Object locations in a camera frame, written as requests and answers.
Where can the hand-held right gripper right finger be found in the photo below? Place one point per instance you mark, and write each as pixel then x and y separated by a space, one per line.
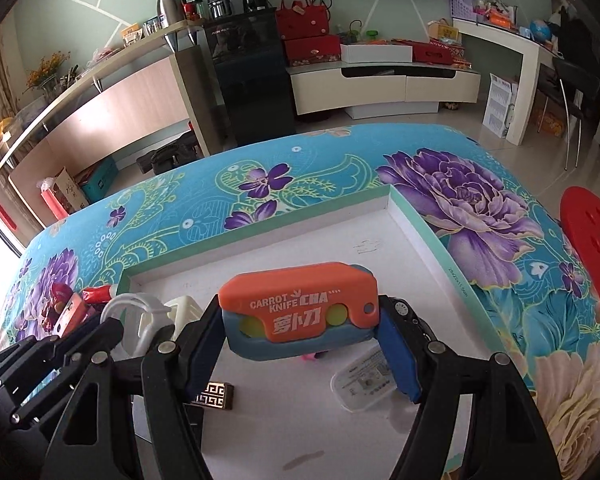
pixel 402 365

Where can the brown toy pup figure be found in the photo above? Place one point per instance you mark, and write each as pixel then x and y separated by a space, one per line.
pixel 55 300

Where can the red handbag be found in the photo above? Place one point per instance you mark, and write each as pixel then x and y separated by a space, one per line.
pixel 302 20

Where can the white printed carton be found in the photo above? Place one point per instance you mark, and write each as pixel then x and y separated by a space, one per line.
pixel 500 105

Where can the blue globe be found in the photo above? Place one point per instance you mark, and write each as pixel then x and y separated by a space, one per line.
pixel 541 30

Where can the black cabinet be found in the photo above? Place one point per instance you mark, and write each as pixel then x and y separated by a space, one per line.
pixel 252 80

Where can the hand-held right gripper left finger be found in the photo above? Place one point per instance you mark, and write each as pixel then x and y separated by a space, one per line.
pixel 200 347

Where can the cream white small item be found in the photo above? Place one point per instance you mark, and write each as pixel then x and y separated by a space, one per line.
pixel 185 310

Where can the blue crate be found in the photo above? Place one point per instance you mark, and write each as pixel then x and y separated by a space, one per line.
pixel 100 182

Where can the white adapter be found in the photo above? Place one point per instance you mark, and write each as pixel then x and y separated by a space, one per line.
pixel 362 380

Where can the floral teal blanket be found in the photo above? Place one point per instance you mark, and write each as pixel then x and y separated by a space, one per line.
pixel 330 170

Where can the red flat box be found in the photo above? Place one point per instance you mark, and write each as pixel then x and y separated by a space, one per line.
pixel 437 52

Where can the wooden counter with shelf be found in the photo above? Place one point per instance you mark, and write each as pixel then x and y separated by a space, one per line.
pixel 130 100

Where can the purple basket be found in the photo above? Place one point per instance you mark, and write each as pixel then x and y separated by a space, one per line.
pixel 465 2

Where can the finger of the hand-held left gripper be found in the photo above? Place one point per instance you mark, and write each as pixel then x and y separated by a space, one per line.
pixel 45 350
pixel 80 355

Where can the red gift box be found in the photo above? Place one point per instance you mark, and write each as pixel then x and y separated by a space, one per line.
pixel 312 51

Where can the red and white small item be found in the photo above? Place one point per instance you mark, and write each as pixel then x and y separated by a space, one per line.
pixel 97 294

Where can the white desk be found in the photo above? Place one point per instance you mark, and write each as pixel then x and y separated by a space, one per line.
pixel 525 80

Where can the red plastic stool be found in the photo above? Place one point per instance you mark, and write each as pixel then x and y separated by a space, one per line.
pixel 585 230

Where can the gold patterned small box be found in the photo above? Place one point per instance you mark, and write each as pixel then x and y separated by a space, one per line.
pixel 215 394

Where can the orange and blue toy knife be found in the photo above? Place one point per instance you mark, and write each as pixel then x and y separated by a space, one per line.
pixel 290 285

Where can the steel thermos jug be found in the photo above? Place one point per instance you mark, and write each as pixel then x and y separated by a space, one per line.
pixel 169 7

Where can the yellow flower bunch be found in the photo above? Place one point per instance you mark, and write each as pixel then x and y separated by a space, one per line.
pixel 47 67

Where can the white shallow box teal rim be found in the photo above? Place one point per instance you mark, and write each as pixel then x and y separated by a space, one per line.
pixel 305 240

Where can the black chair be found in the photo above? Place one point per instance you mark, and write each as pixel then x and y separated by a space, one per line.
pixel 575 80

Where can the white television cabinet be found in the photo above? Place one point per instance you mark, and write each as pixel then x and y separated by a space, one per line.
pixel 380 87

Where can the red gift bag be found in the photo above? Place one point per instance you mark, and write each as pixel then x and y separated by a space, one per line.
pixel 62 195

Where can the white flat box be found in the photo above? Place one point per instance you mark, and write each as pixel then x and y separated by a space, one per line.
pixel 375 52

